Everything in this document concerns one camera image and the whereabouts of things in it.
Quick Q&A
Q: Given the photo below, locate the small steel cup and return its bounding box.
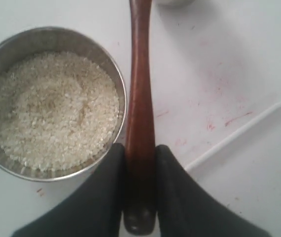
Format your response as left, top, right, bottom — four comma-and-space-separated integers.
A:
156, 0, 194, 7

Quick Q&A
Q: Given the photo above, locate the white rectangular tray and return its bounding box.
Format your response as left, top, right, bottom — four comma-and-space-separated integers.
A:
186, 103, 281, 237

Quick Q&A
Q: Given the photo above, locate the steel bowl of rice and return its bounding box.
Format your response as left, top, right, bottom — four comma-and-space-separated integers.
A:
0, 27, 127, 182

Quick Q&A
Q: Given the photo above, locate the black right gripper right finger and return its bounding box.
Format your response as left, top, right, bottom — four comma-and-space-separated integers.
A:
155, 145, 269, 237

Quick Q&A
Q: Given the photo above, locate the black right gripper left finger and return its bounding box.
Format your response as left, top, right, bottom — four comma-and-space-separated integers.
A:
13, 144, 126, 237

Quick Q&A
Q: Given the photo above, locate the brown wooden spoon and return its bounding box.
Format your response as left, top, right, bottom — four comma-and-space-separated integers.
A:
123, 0, 157, 236

